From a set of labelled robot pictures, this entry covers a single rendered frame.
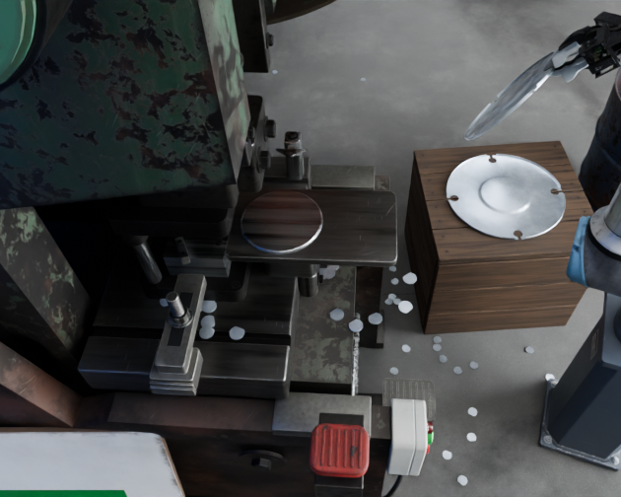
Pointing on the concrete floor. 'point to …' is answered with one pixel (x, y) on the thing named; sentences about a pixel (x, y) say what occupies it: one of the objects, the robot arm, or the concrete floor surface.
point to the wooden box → (490, 249)
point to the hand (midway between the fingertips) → (551, 67)
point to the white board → (74, 463)
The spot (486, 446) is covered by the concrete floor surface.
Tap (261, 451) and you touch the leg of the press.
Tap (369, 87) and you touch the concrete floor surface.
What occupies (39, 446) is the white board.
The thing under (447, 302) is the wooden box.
